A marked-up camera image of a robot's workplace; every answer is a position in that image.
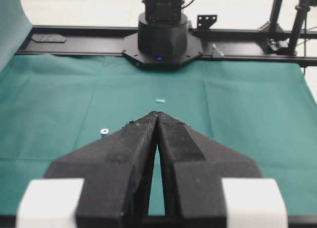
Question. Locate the black opposite robot arm base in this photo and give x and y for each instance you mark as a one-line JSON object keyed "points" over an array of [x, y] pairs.
{"points": [[163, 36]]}

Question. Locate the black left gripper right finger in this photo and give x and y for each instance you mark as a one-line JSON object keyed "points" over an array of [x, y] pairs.
{"points": [[192, 167]]}

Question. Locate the black aluminium rail frame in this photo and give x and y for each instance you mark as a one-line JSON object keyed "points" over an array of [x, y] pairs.
{"points": [[212, 44]]}

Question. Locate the black tripod stand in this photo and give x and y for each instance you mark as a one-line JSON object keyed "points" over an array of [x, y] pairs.
{"points": [[284, 22]]}

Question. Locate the small silver washer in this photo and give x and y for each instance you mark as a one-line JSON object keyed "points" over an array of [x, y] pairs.
{"points": [[104, 131]]}

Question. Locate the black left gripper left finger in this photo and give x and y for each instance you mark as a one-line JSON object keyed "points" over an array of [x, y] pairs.
{"points": [[117, 172]]}

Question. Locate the black perforated corner bracket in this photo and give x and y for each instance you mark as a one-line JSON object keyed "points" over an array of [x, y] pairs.
{"points": [[204, 22]]}

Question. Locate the green table cloth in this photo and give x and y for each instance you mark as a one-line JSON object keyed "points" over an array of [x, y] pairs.
{"points": [[51, 105]]}

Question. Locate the small light blue tape piece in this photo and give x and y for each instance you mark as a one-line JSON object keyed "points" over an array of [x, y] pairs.
{"points": [[160, 100]]}

